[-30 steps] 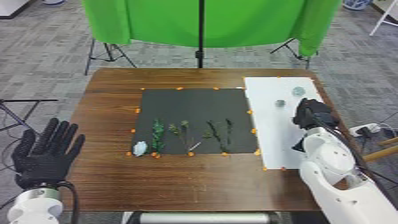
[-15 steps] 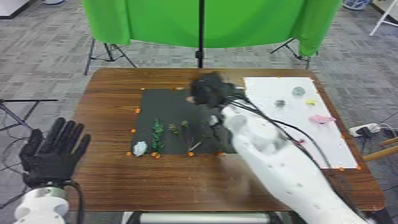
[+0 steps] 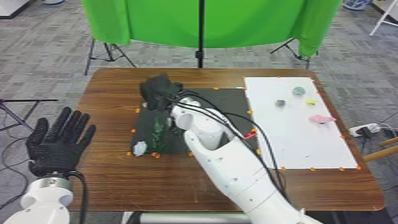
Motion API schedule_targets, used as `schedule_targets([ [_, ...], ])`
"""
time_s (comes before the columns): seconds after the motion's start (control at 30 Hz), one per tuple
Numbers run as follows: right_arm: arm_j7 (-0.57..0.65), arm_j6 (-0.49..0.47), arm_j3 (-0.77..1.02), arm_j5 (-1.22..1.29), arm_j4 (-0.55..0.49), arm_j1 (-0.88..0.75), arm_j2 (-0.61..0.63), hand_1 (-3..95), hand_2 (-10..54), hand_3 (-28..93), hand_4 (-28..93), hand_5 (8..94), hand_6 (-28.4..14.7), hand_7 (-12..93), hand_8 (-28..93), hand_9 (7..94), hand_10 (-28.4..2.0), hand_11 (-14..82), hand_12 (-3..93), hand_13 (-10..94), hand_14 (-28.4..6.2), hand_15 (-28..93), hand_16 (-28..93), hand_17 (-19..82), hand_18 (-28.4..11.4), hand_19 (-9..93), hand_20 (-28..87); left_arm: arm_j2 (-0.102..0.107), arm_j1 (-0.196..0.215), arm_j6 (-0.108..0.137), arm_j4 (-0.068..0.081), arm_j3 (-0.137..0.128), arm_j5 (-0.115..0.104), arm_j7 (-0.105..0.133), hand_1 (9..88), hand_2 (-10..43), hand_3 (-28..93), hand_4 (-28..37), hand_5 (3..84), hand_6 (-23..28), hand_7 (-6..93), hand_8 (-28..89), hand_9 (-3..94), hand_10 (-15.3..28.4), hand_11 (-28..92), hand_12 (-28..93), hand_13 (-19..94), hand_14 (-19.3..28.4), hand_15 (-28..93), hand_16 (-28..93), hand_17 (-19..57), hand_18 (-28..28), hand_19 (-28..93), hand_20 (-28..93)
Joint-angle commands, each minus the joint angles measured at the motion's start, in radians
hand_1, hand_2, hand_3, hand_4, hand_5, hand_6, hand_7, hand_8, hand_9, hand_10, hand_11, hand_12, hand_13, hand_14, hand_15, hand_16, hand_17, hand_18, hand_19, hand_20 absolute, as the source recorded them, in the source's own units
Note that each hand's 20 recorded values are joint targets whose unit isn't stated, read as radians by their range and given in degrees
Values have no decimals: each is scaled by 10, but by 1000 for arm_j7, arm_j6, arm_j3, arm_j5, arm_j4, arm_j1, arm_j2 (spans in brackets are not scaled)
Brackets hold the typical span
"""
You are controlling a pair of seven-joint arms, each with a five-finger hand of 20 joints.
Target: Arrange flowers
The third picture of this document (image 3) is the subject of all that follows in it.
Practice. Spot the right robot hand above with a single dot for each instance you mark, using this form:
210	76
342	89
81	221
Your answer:
161	91

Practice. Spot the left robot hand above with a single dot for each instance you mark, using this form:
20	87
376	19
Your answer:
59	146

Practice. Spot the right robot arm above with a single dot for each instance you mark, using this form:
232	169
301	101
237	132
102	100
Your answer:
237	173

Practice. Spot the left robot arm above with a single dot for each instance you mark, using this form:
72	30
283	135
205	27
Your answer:
47	203

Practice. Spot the dark mat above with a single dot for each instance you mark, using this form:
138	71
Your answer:
232	100

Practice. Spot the black metal floor stand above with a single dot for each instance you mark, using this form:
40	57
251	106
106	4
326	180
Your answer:
24	110

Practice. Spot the black tripod stand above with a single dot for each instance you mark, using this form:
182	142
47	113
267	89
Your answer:
109	53
294	50

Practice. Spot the black stand pole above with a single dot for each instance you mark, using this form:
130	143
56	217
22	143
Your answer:
202	33

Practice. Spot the teal flower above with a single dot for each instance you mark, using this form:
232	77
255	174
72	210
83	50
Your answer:
299	90

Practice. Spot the yellow flower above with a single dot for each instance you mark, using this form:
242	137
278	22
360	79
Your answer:
312	102

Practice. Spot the white sheet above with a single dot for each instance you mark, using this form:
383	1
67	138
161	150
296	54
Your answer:
296	143

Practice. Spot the pink flower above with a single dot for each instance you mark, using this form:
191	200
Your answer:
322	119

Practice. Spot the pale grey bar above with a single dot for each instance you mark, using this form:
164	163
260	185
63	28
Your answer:
189	218

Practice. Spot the white power strip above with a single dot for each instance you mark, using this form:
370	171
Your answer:
365	129

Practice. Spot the wooden chair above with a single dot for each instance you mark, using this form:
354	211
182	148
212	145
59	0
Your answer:
383	151

